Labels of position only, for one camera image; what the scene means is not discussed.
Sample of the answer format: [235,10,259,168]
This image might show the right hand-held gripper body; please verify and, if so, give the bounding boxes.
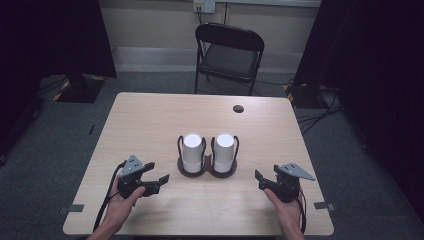
[266,162,316,204]

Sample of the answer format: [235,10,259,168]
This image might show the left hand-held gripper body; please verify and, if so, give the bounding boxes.
[117,154,150,200]

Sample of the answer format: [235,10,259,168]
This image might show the stack of white paper cups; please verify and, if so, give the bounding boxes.
[213,133,236,174]
[182,133,205,174]

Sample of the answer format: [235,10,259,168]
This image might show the brown double cup holder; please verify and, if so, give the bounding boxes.
[176,134,241,179]

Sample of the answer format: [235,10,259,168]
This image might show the person's right hand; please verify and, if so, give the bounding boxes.
[263,188,303,232]

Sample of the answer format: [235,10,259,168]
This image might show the person's left hand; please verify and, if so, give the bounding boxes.
[105,176,147,232]

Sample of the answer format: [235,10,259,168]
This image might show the grey tape strip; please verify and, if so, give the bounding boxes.
[313,201,337,212]
[57,203,85,215]

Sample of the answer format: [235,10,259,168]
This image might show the black stand base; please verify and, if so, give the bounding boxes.
[282,82,332,110]
[52,73,108,104]

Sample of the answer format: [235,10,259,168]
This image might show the black folding chair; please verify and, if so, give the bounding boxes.
[193,22,266,97]

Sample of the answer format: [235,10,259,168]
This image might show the black curtain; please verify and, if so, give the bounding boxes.
[292,0,424,216]
[0,0,118,161]

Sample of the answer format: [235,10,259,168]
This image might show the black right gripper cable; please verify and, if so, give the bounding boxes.
[297,187,308,234]

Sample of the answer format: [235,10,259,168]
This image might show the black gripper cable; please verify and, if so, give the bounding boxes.
[92,159,129,233]
[297,187,308,234]

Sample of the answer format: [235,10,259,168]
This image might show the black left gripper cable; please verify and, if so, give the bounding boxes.
[92,159,129,233]

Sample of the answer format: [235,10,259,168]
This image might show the bundle of black floor cables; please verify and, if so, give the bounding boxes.
[295,84,345,136]

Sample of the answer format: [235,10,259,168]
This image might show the white wall outlet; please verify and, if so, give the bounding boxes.
[192,0,217,15]

